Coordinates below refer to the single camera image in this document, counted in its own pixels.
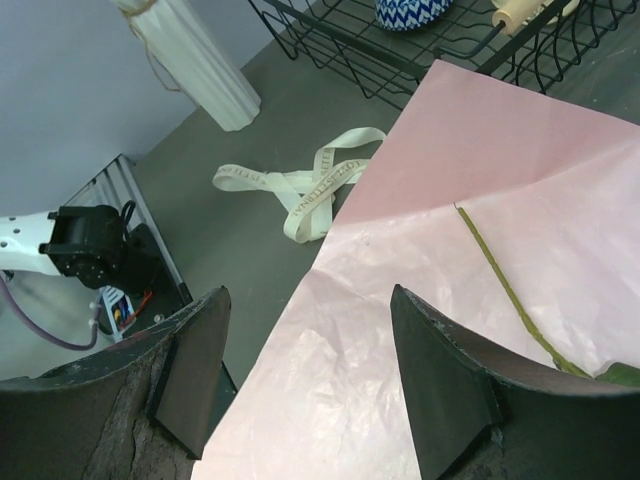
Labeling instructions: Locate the yellow rose stem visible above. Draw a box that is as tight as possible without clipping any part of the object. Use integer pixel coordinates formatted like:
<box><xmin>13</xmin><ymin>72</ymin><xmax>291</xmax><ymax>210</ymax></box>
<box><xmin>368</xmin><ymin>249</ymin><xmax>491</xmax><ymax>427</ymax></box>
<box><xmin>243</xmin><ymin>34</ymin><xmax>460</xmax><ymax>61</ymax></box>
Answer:
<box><xmin>452</xmin><ymin>202</ymin><xmax>640</xmax><ymax>389</ymax></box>

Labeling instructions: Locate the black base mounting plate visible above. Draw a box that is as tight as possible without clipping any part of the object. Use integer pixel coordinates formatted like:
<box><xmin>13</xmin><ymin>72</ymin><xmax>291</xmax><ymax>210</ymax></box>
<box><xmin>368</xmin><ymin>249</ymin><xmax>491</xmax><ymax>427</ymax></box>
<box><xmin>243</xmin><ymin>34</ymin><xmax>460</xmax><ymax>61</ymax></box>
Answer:
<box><xmin>124</xmin><ymin>222</ymin><xmax>239</xmax><ymax>396</ymax></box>

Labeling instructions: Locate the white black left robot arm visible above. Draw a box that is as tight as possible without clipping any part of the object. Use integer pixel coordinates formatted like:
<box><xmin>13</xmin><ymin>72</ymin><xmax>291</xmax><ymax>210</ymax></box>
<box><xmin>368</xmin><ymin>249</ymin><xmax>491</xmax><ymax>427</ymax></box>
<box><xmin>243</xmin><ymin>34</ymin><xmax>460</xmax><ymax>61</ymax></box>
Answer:
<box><xmin>1</xmin><ymin>201</ymin><xmax>161</xmax><ymax>296</ymax></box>

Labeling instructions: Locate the cream printed ribbon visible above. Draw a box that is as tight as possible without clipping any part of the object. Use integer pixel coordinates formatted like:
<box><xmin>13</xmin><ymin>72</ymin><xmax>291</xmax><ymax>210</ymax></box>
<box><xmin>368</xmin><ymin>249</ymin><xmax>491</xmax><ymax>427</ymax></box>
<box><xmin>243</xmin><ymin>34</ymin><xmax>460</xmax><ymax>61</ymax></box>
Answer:
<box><xmin>212</xmin><ymin>127</ymin><xmax>386</xmax><ymax>244</ymax></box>

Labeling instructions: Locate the black wire dish rack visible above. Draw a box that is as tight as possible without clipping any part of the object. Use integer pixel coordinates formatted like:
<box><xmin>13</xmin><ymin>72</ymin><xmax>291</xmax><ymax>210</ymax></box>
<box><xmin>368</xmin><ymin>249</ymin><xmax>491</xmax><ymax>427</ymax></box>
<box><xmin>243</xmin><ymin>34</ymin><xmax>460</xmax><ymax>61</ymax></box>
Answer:
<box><xmin>251</xmin><ymin>1</ymin><xmax>639</xmax><ymax>109</ymax></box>

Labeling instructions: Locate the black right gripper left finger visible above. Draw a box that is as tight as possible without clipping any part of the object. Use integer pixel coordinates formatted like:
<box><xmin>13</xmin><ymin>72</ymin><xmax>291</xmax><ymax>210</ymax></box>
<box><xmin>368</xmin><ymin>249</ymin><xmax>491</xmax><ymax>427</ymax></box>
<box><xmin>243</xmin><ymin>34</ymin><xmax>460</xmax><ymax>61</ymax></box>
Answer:
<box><xmin>1</xmin><ymin>287</ymin><xmax>231</xmax><ymax>479</ymax></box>

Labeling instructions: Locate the aluminium front frame rail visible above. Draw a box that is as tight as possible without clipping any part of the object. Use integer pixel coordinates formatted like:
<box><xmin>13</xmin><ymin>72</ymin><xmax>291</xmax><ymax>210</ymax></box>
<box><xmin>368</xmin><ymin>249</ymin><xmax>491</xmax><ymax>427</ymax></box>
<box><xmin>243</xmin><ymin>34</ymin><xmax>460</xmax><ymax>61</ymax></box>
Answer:
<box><xmin>65</xmin><ymin>155</ymin><xmax>193</xmax><ymax>309</ymax></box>

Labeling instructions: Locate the cream floral plate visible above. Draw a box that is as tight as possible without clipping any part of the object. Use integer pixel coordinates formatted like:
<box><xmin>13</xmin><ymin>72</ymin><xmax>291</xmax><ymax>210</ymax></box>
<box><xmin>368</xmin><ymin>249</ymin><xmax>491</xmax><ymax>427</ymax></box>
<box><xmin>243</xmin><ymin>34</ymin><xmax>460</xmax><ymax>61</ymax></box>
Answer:
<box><xmin>492</xmin><ymin>0</ymin><xmax>554</xmax><ymax>34</ymax></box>

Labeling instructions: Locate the white ribbed ceramic vase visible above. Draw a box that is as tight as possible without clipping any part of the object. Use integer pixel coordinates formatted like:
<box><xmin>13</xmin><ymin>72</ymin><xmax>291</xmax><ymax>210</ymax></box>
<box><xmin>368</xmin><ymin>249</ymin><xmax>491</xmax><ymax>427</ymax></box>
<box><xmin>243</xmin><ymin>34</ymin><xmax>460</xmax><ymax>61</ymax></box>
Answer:
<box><xmin>115</xmin><ymin>1</ymin><xmax>261</xmax><ymax>132</ymax></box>

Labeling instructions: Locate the blue white patterned bowl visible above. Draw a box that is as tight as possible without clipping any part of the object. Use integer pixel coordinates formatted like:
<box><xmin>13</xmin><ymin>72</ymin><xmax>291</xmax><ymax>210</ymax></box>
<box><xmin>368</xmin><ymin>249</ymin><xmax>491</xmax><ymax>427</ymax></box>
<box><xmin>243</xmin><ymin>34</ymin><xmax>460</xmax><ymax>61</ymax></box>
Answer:
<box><xmin>374</xmin><ymin>0</ymin><xmax>452</xmax><ymax>32</ymax></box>

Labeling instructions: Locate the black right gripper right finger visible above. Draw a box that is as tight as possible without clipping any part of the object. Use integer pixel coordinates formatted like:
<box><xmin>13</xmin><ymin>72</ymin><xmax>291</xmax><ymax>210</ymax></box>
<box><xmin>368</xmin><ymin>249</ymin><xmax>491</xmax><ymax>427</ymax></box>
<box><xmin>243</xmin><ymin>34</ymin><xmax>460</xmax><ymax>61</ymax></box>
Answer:
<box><xmin>390</xmin><ymin>286</ymin><xmax>639</xmax><ymax>479</ymax></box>

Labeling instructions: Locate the purple wrapping paper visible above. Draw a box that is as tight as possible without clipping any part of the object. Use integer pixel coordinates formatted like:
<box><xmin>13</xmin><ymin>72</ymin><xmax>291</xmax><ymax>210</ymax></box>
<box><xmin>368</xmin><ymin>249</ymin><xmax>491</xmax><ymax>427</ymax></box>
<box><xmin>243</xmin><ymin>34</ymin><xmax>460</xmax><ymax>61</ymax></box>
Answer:
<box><xmin>193</xmin><ymin>61</ymin><xmax>639</xmax><ymax>479</ymax></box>

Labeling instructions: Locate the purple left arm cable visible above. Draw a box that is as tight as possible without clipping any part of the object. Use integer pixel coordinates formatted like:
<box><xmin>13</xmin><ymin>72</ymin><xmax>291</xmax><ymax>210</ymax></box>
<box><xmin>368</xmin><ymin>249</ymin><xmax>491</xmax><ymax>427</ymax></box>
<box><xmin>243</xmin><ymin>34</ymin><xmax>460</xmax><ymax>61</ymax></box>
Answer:
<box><xmin>0</xmin><ymin>272</ymin><xmax>104</xmax><ymax>351</ymax></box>

